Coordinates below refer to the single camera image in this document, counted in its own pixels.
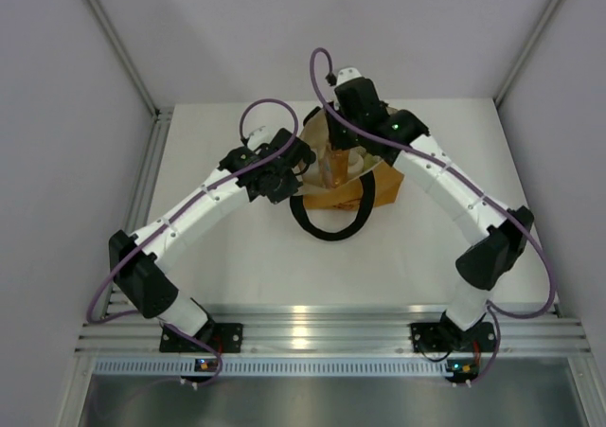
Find orange liquid bottle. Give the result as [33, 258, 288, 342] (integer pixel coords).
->
[322, 143, 349, 189]

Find tan canvas bag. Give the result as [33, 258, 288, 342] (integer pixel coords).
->
[289, 107, 404, 242]

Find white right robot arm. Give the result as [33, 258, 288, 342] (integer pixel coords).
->
[326, 68, 534, 349]

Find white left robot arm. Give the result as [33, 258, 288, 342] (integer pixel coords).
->
[109, 128, 316, 351]

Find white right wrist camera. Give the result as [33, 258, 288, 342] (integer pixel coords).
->
[326, 66, 362, 88]

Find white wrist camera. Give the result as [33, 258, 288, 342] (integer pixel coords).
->
[326, 66, 362, 88]
[242, 126, 270, 151]

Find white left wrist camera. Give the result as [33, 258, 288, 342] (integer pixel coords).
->
[242, 126, 270, 151]

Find left aluminium frame rail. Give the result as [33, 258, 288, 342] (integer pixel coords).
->
[101, 107, 174, 314]

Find aluminium frame rail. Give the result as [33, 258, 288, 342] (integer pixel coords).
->
[101, 107, 174, 314]
[76, 306, 591, 357]

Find front aluminium frame rail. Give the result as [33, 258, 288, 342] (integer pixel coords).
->
[76, 306, 591, 357]

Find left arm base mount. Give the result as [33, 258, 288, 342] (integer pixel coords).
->
[159, 323, 244, 354]

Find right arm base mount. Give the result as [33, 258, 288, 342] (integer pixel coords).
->
[409, 321, 496, 354]

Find right rear frame post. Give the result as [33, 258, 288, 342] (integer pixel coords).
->
[492, 0, 566, 110]

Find frame post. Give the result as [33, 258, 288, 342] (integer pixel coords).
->
[492, 0, 566, 110]
[82, 0, 159, 116]

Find slotted grey cable duct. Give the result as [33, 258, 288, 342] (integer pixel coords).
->
[94, 357, 472, 377]

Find left rear frame post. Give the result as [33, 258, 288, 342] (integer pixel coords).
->
[82, 0, 159, 116]

